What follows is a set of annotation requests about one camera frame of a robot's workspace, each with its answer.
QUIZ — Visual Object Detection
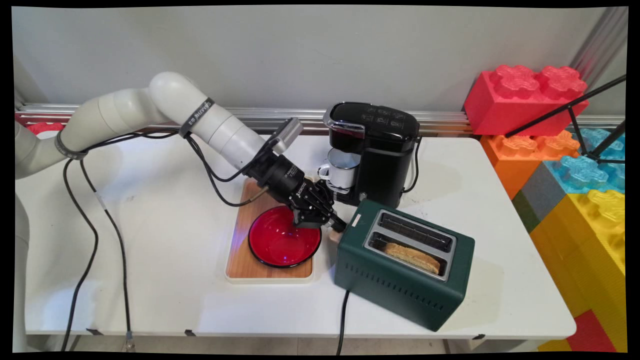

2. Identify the black tripod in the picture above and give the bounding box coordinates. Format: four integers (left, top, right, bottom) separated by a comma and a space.
504, 73, 627, 165

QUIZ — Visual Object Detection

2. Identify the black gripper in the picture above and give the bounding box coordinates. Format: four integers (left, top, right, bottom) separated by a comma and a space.
247, 152, 349, 234

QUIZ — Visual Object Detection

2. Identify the thin black hanging robot cable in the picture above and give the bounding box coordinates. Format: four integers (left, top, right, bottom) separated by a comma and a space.
79, 159, 137, 352

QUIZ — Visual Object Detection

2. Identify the giant red toy brick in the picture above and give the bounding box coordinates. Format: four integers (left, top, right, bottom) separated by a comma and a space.
463, 64, 590, 137

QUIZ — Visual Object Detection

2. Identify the white enamel mug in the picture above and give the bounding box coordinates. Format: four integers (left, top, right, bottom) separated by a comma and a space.
317, 148, 362, 191

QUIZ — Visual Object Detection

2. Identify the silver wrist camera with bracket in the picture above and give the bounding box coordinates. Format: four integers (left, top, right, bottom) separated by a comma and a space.
271, 117, 305, 155

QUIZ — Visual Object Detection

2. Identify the black cable loop at wrist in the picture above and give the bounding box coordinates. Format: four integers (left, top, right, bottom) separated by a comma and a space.
184, 132, 274, 208

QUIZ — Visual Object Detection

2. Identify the horizontal aluminium rail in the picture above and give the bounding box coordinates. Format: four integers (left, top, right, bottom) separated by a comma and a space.
17, 103, 626, 137

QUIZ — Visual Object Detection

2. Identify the wooden cutting board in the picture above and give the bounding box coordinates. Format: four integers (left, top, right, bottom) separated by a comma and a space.
224, 177, 316, 285

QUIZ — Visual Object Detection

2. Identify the black coffee machine cable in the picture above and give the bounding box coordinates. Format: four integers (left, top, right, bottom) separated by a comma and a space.
402, 135, 424, 194

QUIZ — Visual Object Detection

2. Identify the slanted aluminium profile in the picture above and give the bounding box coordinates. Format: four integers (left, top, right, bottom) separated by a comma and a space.
569, 6, 629, 92

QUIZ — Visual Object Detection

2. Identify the small red plastic piece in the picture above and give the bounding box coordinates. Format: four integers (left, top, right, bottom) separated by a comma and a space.
25, 121, 66, 136

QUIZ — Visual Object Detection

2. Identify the toast bread slice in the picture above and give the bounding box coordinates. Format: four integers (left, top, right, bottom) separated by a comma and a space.
384, 242, 442, 276

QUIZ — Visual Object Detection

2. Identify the giant dark green toy brick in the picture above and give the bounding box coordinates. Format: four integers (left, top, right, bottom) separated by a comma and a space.
511, 189, 542, 234

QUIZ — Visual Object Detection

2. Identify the grey velcro strap with print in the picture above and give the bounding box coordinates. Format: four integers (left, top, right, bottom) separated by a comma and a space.
178, 97, 216, 139

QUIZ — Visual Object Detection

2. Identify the giant orange toy brick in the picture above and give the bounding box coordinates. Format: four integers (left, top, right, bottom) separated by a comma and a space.
479, 129, 582, 201

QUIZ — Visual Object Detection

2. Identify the thick black hanging robot cable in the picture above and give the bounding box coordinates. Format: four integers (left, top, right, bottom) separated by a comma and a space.
60, 157, 100, 352

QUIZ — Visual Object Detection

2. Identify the black coffee machine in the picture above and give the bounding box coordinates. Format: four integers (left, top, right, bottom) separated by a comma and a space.
322, 101, 421, 210

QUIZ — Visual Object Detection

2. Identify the giant blue toy brick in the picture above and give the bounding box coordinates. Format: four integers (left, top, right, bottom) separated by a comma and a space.
543, 127, 626, 196

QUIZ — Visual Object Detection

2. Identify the black toaster power cable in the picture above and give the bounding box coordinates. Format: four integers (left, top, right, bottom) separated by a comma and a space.
335, 288, 351, 356

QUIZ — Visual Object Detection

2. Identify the green two-slot toaster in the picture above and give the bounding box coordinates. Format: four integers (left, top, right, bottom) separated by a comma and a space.
333, 199, 476, 333

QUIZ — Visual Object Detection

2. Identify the red bowl with black rim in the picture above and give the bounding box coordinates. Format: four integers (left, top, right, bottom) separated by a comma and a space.
248, 205, 323, 269

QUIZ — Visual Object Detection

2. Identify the giant yellow toy brick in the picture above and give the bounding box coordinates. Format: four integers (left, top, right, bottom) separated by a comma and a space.
529, 188, 627, 354

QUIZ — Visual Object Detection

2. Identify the flat red toy brick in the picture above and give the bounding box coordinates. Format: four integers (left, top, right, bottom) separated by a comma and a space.
565, 309, 617, 354

